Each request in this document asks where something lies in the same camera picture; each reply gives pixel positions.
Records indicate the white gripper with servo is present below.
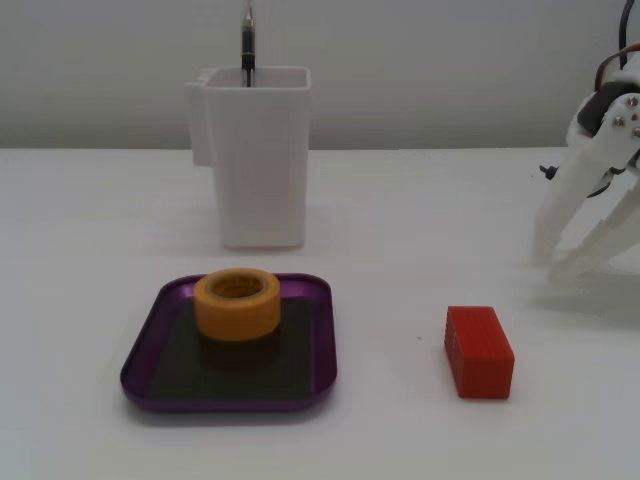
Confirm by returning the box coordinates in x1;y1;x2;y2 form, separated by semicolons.
531;79;640;283

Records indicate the yellow masking tape roll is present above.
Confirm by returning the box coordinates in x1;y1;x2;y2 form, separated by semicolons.
193;268;282;342

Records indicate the red ribbed plastic block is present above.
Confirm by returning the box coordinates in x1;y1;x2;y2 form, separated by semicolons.
442;304;516;400

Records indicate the white plastic pen holder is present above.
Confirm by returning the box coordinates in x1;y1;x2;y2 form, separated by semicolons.
185;66;312;250

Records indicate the black ballpoint pen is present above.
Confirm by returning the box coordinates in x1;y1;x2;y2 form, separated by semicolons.
240;0;257;89

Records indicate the purple metal tray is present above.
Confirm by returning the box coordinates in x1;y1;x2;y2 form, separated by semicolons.
119;272;339;414

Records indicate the red white black servo wire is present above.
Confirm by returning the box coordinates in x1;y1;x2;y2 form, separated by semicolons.
593;48;629;96

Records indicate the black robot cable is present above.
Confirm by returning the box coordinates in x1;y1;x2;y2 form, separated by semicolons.
618;0;640;57

